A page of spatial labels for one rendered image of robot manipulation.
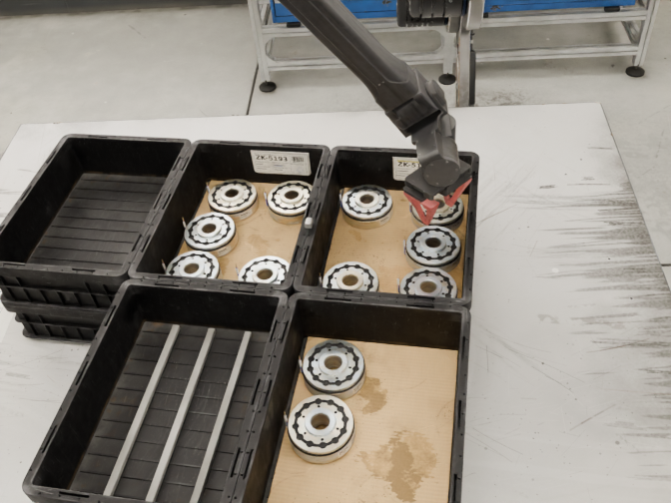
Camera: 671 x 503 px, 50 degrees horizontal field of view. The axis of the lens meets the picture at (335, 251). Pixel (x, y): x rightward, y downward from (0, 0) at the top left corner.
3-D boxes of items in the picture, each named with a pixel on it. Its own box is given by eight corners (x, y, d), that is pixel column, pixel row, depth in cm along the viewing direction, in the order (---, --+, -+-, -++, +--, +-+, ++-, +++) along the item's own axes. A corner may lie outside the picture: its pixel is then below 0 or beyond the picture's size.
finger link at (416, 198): (458, 218, 128) (459, 178, 121) (431, 239, 125) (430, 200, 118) (429, 201, 132) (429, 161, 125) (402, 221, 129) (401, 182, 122)
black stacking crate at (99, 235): (83, 175, 166) (66, 135, 158) (204, 182, 161) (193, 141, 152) (-1, 305, 139) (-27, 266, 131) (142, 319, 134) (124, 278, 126)
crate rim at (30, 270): (68, 141, 159) (64, 132, 157) (196, 147, 154) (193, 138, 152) (-24, 273, 132) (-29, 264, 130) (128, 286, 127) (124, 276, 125)
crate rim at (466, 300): (333, 154, 149) (332, 145, 147) (478, 161, 143) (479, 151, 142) (292, 299, 122) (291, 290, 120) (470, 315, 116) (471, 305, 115)
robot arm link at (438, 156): (430, 74, 110) (385, 102, 114) (434, 118, 102) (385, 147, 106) (470, 125, 117) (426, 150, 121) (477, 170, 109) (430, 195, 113)
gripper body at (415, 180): (471, 174, 124) (473, 140, 118) (431, 204, 119) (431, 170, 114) (443, 158, 127) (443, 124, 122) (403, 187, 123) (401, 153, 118)
